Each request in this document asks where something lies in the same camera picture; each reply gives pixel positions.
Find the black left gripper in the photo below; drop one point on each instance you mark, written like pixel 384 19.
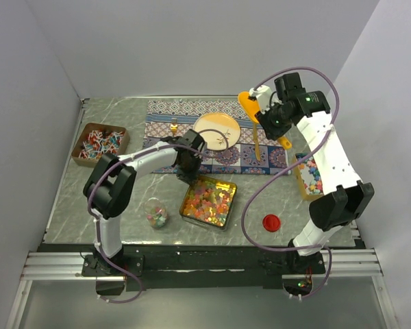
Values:
pixel 190 178

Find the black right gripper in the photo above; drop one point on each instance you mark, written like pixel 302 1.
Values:
pixel 272 133

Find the yellow plastic scoop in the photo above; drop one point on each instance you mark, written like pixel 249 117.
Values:
pixel 251 107

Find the square tin of translucent candies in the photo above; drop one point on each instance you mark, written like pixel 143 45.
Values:
pixel 208 203

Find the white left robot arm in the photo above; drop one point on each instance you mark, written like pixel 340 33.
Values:
pixel 110 185

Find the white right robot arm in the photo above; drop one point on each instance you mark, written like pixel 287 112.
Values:
pixel 345 195

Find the gold tin of opaque candies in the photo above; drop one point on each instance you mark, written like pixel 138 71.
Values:
pixel 309 180

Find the brown box of wrapped candies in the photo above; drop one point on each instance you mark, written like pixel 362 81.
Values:
pixel 98 139

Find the gold knife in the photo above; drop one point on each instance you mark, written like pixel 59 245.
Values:
pixel 256 142

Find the patterned placemat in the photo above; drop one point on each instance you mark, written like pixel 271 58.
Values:
pixel 238 159

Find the gold fork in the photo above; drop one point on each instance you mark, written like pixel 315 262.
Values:
pixel 174 126

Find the cream and orange plate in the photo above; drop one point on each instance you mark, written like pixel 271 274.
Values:
pixel 218 130

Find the clear glass jar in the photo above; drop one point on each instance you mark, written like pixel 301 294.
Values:
pixel 156 213

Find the red jar lid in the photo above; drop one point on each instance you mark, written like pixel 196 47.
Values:
pixel 271 223

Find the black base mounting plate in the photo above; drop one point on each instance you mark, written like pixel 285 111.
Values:
pixel 201 279

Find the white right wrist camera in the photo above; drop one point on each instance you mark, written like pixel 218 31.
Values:
pixel 262 95

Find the aluminium frame rail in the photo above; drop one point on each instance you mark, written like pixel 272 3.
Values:
pixel 154 259

